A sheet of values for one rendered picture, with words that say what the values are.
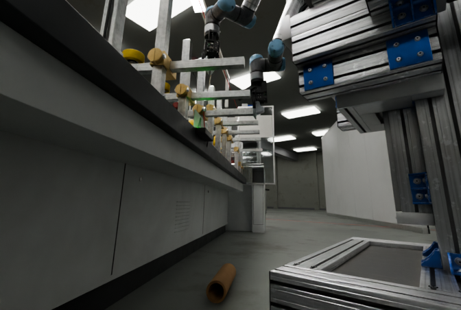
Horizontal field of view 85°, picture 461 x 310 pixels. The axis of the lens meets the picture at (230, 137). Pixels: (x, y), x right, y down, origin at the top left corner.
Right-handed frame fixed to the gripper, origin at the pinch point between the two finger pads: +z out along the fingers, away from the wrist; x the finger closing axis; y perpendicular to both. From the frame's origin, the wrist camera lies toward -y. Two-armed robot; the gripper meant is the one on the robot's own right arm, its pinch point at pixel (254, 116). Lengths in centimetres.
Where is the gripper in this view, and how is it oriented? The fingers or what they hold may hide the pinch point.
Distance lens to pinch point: 134.8
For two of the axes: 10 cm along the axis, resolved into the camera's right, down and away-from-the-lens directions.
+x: 1.5, 2.5, 9.6
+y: 9.9, -0.4, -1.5
